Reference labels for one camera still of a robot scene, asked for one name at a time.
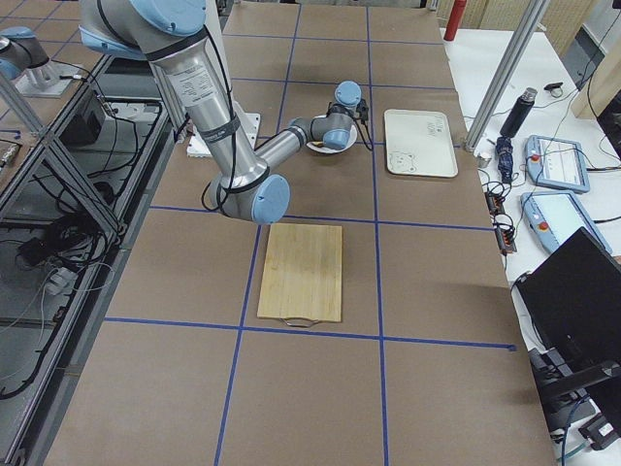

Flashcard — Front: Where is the white round plate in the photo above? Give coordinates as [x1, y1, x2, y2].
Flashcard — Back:
[307, 122, 358, 154]

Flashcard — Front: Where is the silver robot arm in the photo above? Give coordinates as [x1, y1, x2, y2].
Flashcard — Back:
[1, 26, 49, 81]
[80, 1, 362, 224]

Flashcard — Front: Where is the bamboo cutting board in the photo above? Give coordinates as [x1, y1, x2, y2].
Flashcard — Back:
[257, 223, 343, 322]

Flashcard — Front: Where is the cream bear tray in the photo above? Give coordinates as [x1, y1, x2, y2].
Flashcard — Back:
[384, 109, 458, 179]

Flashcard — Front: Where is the small metal cup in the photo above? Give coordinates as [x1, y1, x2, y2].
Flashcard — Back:
[476, 151, 493, 169]

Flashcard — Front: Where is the folded dark blue umbrella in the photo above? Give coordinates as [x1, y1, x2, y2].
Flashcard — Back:
[495, 136, 513, 184]

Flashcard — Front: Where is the black water bottle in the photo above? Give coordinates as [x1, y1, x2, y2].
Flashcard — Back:
[500, 87, 538, 138]

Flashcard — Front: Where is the near teach pendant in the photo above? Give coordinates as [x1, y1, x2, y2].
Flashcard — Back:
[520, 190, 612, 253]

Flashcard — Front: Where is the teach pendant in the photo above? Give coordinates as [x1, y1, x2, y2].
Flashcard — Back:
[520, 190, 612, 253]
[524, 135, 590, 194]

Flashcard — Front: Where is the far teach pendant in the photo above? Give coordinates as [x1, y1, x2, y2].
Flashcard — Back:
[524, 135, 590, 194]

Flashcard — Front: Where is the black monitor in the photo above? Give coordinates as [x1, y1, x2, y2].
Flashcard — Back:
[517, 227, 620, 428]

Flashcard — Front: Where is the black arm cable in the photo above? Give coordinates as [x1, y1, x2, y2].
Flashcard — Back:
[356, 118, 375, 150]

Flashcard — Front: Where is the white pedestal column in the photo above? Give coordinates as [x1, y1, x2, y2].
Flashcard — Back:
[186, 99, 261, 158]

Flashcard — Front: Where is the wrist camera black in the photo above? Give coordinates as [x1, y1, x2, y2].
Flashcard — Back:
[356, 99, 369, 122]

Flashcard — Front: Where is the aluminium frame post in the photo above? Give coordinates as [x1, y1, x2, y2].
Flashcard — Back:
[464, 0, 549, 152]

